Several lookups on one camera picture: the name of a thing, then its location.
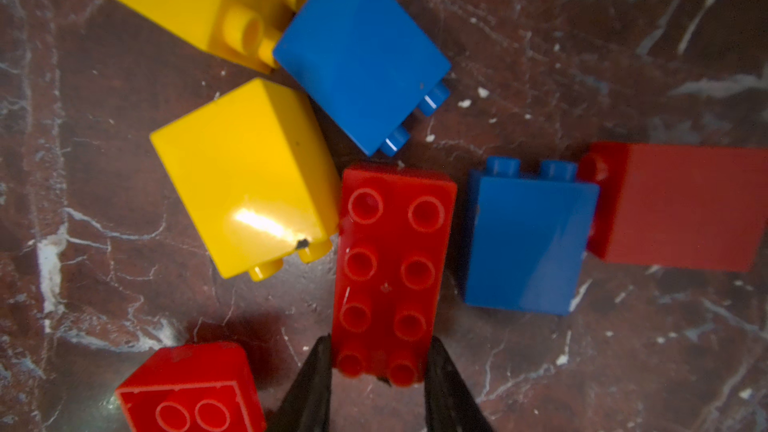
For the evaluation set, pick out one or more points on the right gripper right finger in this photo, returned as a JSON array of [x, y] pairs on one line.
[[449, 405]]

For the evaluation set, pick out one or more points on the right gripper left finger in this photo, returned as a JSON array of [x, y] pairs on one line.
[[306, 405]]

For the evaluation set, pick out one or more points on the long red brick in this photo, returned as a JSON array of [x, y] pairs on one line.
[[395, 226]]

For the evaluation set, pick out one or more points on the red lego brick lower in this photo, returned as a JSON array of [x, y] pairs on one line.
[[196, 387]]

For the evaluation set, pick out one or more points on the red lego brick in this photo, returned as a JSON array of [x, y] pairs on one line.
[[680, 206], [196, 387]]

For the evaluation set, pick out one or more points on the blue lego brick centre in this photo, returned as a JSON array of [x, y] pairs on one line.
[[525, 236]]

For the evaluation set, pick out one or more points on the blue lego brick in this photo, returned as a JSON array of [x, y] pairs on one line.
[[368, 65], [525, 236]]

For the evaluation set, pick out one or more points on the yellow lego brick middle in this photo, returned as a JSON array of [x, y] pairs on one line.
[[254, 172]]

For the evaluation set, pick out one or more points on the red lego brick upper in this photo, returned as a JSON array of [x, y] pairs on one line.
[[680, 206]]

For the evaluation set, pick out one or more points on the blue lego brick upper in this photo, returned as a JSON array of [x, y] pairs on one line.
[[368, 65]]

